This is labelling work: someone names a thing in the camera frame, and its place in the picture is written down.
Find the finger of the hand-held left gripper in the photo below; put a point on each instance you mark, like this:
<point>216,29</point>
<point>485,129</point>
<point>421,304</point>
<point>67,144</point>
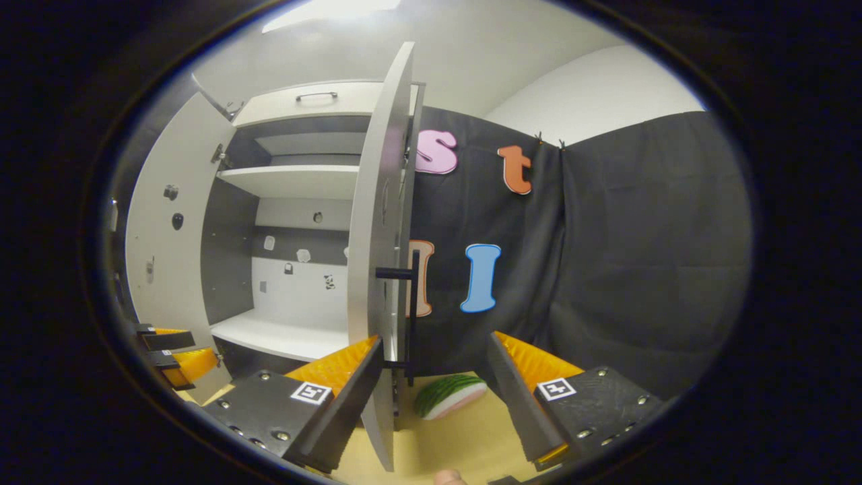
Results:
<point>168,339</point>
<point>195,364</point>

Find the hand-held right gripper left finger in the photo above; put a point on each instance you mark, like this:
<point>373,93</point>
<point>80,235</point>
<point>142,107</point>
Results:
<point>350,404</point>

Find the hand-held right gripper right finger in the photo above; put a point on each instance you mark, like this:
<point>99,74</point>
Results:
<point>522,404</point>

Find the white cabinet door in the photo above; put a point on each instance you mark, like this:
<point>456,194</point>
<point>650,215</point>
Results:
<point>168,269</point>
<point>370,222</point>

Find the grey white cabinet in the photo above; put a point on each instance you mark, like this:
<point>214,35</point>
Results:
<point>225,256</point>

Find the white cabinet shelf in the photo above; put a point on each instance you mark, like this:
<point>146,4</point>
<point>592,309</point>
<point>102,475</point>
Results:
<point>296,182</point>

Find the white cabinet drawer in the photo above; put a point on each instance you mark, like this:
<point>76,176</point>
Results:
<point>269,111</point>

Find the toy watermelon slice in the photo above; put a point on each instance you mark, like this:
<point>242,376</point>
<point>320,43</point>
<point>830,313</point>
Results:
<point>448,397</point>

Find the ceiling light panel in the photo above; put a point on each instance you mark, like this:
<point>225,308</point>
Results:
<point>330,12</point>

